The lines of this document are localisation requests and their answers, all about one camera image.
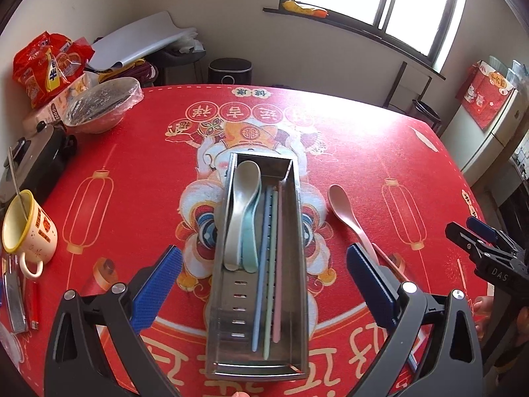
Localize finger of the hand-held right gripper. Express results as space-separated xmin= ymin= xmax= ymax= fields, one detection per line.
xmin=445 ymin=222 xmax=503 ymax=266
xmin=467 ymin=216 xmax=513 ymax=251

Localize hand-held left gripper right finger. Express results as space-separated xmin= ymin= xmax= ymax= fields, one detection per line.
xmin=346 ymin=243 xmax=485 ymax=397

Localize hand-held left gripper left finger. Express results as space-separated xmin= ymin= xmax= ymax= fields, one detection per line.
xmin=43 ymin=245 xmax=183 ymax=397

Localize pink chopstick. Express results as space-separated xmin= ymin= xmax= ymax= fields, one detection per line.
xmin=372 ymin=245 xmax=410 ymax=282
xmin=273 ymin=180 xmax=284 ymax=344

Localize stainless steel utensil holder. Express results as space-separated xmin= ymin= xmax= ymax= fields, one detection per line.
xmin=205 ymin=152 xmax=310 ymax=381

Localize pink spoon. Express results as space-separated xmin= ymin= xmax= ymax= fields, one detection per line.
xmin=328 ymin=184 xmax=375 ymax=253

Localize mint green spoon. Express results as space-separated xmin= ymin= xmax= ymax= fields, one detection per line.
xmin=241 ymin=190 xmax=265 ymax=274

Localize beige spoon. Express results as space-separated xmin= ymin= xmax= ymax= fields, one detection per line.
xmin=223 ymin=160 xmax=262 ymax=271

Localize person's right hand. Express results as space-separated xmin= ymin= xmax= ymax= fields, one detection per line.
xmin=473 ymin=295 xmax=497 ymax=340

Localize white refrigerator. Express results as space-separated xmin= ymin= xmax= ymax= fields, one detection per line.
xmin=461 ymin=70 xmax=529 ymax=187

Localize red printed tablecloth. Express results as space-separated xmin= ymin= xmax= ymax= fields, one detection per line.
xmin=0 ymin=84 xmax=497 ymax=397

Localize red lighter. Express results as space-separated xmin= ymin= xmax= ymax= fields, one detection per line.
xmin=29 ymin=281 xmax=41 ymax=331

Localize red printed fridge cloth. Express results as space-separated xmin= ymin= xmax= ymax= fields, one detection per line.
xmin=461 ymin=60 xmax=515 ymax=130

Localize cream enamel mug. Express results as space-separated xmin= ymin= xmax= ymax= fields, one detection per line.
xmin=2 ymin=189 xmax=59 ymax=278

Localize flat metal tool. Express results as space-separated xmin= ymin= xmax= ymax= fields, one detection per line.
xmin=2 ymin=256 xmax=29 ymax=333

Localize clear plastic containers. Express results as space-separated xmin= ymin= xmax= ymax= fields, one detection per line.
xmin=488 ymin=56 xmax=527 ymax=87

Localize black electric pot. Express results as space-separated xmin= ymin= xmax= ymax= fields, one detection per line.
xmin=0 ymin=124 xmax=78 ymax=205

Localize bowl covered with plastic wrap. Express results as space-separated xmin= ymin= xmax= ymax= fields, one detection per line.
xmin=62 ymin=76 xmax=144 ymax=135

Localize beige carton box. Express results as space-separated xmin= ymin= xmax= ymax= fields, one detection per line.
xmin=22 ymin=72 xmax=89 ymax=133

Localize maroon cloth bundle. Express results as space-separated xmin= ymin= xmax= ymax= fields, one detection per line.
xmin=97 ymin=60 xmax=160 ymax=88

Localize black side table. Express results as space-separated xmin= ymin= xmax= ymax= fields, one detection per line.
xmin=157 ymin=35 xmax=207 ymax=87

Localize black window sill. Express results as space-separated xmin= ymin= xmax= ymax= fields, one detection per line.
xmin=263 ymin=6 xmax=447 ymax=81

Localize white plastic bag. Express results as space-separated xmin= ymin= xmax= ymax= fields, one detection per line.
xmin=174 ymin=33 xmax=206 ymax=54

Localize red snack bag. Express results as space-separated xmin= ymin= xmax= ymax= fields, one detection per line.
xmin=12 ymin=31 xmax=96 ymax=110

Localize white rolled board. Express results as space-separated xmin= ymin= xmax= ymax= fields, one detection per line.
xmin=85 ymin=10 xmax=198 ymax=73

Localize yellow orange packet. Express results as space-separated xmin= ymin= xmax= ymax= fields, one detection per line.
xmin=282 ymin=0 xmax=330 ymax=18

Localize black frame chair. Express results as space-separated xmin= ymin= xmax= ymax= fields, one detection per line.
xmin=382 ymin=61 xmax=432 ymax=110

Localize metal spoon handle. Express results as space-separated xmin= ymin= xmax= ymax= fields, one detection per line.
xmin=8 ymin=147 xmax=27 ymax=224

